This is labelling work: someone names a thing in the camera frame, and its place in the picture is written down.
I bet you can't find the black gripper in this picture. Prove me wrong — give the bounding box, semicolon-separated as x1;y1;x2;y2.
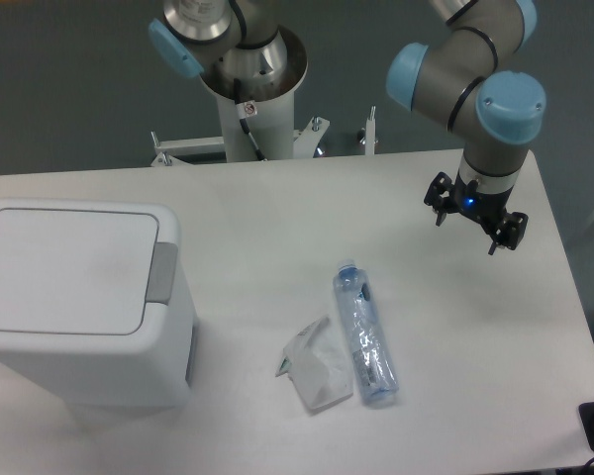
424;172;529;255

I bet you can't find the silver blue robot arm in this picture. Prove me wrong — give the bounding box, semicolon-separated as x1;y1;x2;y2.
148;1;546;249

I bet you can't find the white trash can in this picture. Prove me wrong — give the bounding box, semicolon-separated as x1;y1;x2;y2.
0;198;197;407

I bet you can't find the white trash can lid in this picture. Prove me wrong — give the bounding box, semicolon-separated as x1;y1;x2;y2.
0;207;158;335

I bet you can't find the clear plastic water bottle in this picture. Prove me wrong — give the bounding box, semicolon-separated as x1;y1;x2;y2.
333;259;399;405

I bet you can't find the crumpled white paper bag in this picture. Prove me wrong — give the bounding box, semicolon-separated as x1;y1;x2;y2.
275;315;353;413

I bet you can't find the grey lid push button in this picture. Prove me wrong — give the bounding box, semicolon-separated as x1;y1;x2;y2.
146;242;178;305

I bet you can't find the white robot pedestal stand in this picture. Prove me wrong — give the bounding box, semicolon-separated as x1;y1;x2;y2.
148;20;330;166

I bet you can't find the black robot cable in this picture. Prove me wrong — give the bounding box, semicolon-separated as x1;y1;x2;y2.
233;76;268;162

